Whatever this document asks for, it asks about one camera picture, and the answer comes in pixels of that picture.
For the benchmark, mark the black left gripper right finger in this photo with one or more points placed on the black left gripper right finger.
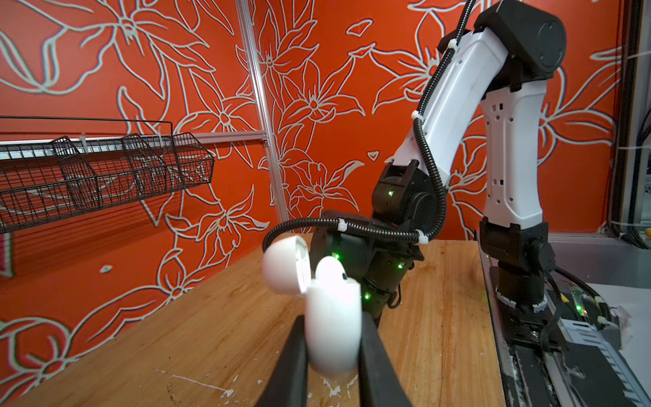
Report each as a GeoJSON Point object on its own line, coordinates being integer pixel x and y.
{"type": "Point", "coordinates": [378, 381]}

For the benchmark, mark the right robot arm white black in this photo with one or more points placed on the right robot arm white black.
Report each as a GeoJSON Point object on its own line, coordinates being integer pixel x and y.
{"type": "Point", "coordinates": [481, 110]}

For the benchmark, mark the white round disc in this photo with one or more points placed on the white round disc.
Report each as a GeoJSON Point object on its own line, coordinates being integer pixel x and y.
{"type": "Point", "coordinates": [333, 308]}

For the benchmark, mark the small green circuit board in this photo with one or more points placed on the small green circuit board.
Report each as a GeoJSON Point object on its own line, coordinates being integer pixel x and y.
{"type": "Point", "coordinates": [591, 309]}

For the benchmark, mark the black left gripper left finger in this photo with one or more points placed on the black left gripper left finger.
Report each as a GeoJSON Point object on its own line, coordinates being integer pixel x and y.
{"type": "Point", "coordinates": [288, 384]}

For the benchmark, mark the black wire wall basket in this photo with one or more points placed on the black wire wall basket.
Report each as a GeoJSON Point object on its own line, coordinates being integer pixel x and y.
{"type": "Point", "coordinates": [46, 181]}

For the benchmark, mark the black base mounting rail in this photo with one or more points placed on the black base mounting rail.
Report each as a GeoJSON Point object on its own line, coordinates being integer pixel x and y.
{"type": "Point", "coordinates": [551, 358]}

